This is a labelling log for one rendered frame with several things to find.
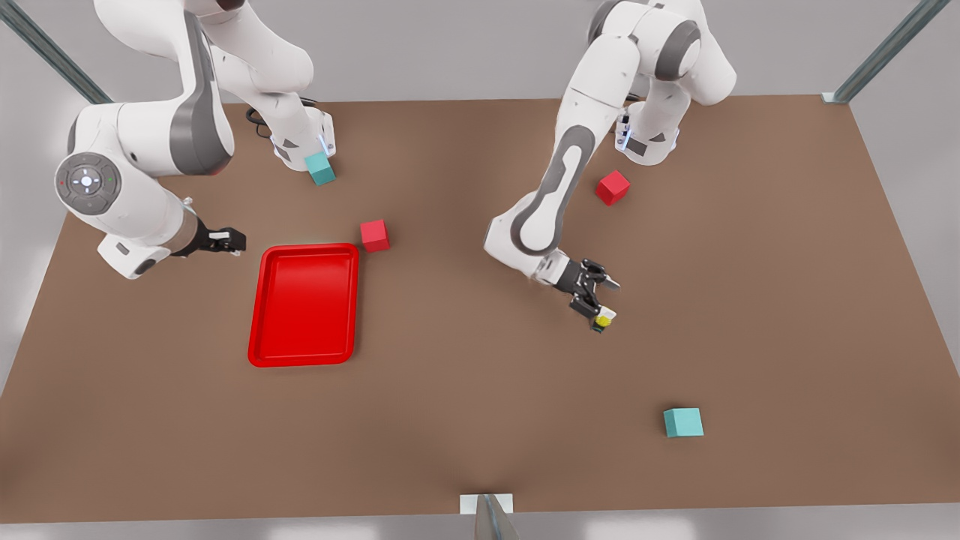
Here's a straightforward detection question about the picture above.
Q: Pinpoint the silver frame post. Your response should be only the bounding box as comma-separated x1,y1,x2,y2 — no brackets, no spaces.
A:
820,0,953,105
459,493,521,540
0,0,114,105

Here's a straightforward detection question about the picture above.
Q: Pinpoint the red cube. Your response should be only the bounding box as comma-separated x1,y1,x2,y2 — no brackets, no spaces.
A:
595,170,631,207
360,219,391,254

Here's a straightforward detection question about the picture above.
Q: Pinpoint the black cable loop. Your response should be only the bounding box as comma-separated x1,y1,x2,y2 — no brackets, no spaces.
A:
245,96,320,142

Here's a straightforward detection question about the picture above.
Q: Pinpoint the red rectangular tray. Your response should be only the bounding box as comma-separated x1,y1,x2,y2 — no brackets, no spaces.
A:
247,243,361,368

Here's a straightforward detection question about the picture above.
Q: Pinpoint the teal cube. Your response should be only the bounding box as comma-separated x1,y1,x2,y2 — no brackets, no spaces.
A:
304,152,337,187
663,407,705,439

